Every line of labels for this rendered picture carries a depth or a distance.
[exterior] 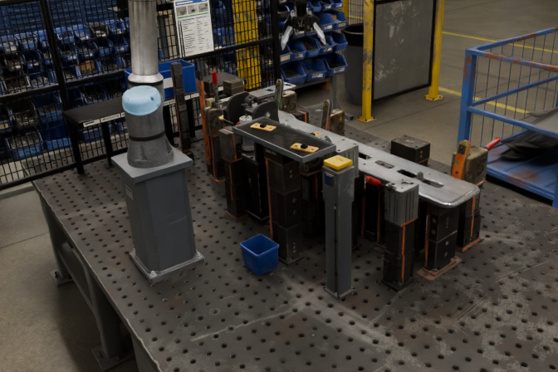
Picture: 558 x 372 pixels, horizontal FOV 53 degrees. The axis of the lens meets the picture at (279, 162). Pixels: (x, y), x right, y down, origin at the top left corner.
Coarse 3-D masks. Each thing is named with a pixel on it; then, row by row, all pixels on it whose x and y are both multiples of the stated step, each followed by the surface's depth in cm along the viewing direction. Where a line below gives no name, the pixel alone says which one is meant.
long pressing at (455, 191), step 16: (304, 128) 230; (320, 128) 230; (368, 160) 198; (384, 160) 197; (400, 160) 197; (384, 176) 186; (400, 176) 185; (432, 176) 184; (448, 176) 184; (432, 192) 174; (448, 192) 174; (464, 192) 173
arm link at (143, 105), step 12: (132, 96) 173; (144, 96) 172; (156, 96) 174; (132, 108) 172; (144, 108) 172; (156, 108) 174; (132, 120) 174; (144, 120) 173; (156, 120) 175; (132, 132) 176; (144, 132) 175; (156, 132) 176
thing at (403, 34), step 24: (384, 0) 484; (408, 0) 502; (432, 0) 520; (384, 24) 495; (408, 24) 514; (432, 24) 530; (384, 48) 504; (408, 48) 524; (432, 48) 540; (384, 72) 515; (408, 72) 535; (432, 72) 553; (384, 96) 524; (432, 96) 562; (360, 120) 517
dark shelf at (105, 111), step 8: (224, 72) 305; (192, 96) 274; (96, 104) 265; (104, 104) 264; (112, 104) 264; (120, 104) 263; (168, 104) 267; (64, 112) 256; (72, 112) 255; (80, 112) 255; (88, 112) 254; (96, 112) 254; (104, 112) 253; (112, 112) 252; (120, 112) 253; (72, 120) 248; (80, 120) 244; (88, 120) 244; (96, 120) 247; (104, 120) 249; (80, 128) 243
